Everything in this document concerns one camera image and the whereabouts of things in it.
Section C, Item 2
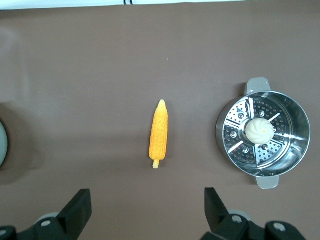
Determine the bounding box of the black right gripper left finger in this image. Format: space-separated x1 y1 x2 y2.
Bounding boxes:
0 189 93 240

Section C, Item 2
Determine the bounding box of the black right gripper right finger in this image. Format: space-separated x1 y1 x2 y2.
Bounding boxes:
203 187 307 240

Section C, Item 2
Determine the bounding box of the yellow toy corn cob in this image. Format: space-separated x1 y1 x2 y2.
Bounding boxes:
148 99 169 169

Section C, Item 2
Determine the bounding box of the steel steamer pot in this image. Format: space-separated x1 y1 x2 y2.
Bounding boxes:
215 76 312 190

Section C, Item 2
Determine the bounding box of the steel cooking pot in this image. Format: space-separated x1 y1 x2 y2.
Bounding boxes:
0 119 10 168

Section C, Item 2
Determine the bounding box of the white steamed bun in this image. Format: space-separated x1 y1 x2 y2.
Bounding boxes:
245 118 275 145

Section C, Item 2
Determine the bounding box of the brown table mat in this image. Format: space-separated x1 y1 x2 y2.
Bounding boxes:
0 1 320 240

